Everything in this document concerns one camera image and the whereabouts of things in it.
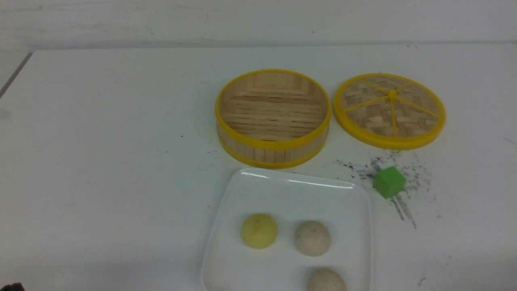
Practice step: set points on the bamboo steamer basket yellow rim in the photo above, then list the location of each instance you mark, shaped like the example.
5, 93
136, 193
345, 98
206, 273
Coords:
273, 119

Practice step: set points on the beige steamed bun near edge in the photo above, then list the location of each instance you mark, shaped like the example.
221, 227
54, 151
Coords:
325, 280

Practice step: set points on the bamboo steamer lid yellow rim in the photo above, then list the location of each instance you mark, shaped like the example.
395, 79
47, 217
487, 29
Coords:
388, 111

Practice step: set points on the yellow steamed bun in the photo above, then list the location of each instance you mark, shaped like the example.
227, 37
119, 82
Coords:
259, 231

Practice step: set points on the white square plate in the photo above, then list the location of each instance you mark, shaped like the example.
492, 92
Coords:
290, 199

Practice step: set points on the green cube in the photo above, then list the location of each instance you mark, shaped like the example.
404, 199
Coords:
389, 182

